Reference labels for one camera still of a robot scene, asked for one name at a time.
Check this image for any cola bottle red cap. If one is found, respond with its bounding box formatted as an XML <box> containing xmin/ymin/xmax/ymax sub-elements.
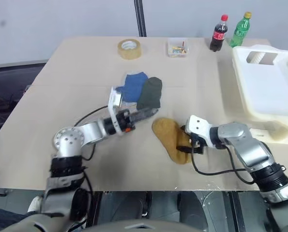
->
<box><xmin>209</xmin><ymin>14</ymin><xmax>229</xmax><ymax>52</ymax></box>

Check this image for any beige packing tape roll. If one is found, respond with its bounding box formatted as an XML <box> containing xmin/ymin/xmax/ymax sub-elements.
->
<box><xmin>117</xmin><ymin>38</ymin><xmax>144</xmax><ymax>60</ymax></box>

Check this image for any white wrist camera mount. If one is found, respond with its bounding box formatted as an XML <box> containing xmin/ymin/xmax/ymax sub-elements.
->
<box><xmin>184</xmin><ymin>115</ymin><xmax>212</xmax><ymax>141</ymax></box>
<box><xmin>106</xmin><ymin>86</ymin><xmax>127</xmax><ymax>136</ymax></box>

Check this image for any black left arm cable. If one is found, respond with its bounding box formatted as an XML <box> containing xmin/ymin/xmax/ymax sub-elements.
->
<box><xmin>74</xmin><ymin>104</ymin><xmax>110</xmax><ymax>161</ymax></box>

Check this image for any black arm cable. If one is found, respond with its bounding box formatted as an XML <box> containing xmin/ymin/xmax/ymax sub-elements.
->
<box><xmin>74</xmin><ymin>104</ymin><xmax>110</xmax><ymax>161</ymax></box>
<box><xmin>190</xmin><ymin>144</ymin><xmax>255</xmax><ymax>185</ymax></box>

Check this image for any clear plastic small-parts box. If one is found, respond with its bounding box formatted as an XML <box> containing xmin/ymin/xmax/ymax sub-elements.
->
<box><xmin>167</xmin><ymin>37</ymin><xmax>190</xmax><ymax>58</ymax></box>

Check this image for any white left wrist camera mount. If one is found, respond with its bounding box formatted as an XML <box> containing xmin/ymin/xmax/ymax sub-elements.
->
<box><xmin>106</xmin><ymin>86</ymin><xmax>127</xmax><ymax>136</ymax></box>

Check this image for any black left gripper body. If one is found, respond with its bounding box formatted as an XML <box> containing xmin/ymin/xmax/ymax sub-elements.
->
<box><xmin>116</xmin><ymin>109</ymin><xmax>136</xmax><ymax>133</ymax></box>

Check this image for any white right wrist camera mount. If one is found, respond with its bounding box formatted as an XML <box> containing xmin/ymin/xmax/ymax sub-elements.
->
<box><xmin>184</xmin><ymin>115</ymin><xmax>212</xmax><ymax>141</ymax></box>

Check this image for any white shoe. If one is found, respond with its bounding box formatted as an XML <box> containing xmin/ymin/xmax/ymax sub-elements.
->
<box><xmin>27</xmin><ymin>195</ymin><xmax>44</xmax><ymax>214</ymax></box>

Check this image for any black vertical post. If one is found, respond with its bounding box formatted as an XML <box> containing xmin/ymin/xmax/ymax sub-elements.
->
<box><xmin>133</xmin><ymin>0</ymin><xmax>148</xmax><ymax>38</ymax></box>

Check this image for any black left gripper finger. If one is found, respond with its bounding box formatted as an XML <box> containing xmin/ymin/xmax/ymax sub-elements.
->
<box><xmin>130</xmin><ymin>107</ymin><xmax>159</xmax><ymax>119</ymax></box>
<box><xmin>131</xmin><ymin>111</ymin><xmax>159</xmax><ymax>124</ymax></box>

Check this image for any green soda bottle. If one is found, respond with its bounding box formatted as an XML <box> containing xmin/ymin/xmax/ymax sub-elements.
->
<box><xmin>228</xmin><ymin>12</ymin><xmax>253</xmax><ymax>48</ymax></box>

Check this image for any dark green sock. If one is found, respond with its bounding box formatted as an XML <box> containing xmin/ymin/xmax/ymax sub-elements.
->
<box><xmin>136</xmin><ymin>76</ymin><xmax>163</xmax><ymax>111</ymax></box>

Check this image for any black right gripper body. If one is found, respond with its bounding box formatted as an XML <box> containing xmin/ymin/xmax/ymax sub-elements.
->
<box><xmin>188</xmin><ymin>133</ymin><xmax>205</xmax><ymax>155</ymax></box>

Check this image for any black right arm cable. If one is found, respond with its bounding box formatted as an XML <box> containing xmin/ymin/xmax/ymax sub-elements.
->
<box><xmin>190</xmin><ymin>144</ymin><xmax>255</xmax><ymax>185</ymax></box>

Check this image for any mustard yellow sock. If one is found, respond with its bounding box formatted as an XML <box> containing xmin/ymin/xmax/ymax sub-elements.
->
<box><xmin>152</xmin><ymin>117</ymin><xmax>193</xmax><ymax>166</ymax></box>

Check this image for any beige perforated board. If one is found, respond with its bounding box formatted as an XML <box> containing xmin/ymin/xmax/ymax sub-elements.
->
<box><xmin>249</xmin><ymin>127</ymin><xmax>288</xmax><ymax>146</ymax></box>

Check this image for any white plastic bin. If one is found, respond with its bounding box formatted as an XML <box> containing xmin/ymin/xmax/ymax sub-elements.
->
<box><xmin>231</xmin><ymin>44</ymin><xmax>288</xmax><ymax>132</ymax></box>

